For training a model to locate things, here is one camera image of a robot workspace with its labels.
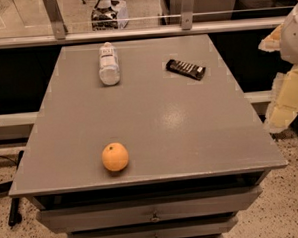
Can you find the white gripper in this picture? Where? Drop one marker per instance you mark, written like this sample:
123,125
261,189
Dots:
293,40

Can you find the clear plastic water bottle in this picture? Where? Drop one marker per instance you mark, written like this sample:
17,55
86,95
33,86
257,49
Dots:
108,64

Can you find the black snack bar wrapper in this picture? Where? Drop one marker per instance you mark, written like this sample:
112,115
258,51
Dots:
192,71

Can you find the grey drawer cabinet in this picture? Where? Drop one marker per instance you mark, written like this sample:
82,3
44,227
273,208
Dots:
182,135

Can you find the lower grey drawer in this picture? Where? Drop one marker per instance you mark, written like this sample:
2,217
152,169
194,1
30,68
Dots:
183,229

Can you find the grey drawer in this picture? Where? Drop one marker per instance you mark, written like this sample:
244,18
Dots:
149,210
183,229

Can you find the orange fruit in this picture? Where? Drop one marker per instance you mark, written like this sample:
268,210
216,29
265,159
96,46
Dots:
115,157

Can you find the upper grey drawer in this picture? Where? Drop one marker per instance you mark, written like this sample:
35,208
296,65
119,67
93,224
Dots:
149,210

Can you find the black floor stand leg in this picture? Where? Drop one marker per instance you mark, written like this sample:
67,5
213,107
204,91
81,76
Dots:
14,216

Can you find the horizontal metal rail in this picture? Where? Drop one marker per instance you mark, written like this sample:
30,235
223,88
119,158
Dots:
146,33

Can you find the right metal railing post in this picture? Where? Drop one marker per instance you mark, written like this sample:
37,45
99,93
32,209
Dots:
186,14

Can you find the metal railing post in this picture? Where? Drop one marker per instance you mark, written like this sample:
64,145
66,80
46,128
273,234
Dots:
57,23
186,14

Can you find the left metal railing post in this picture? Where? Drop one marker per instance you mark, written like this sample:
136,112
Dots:
57,23

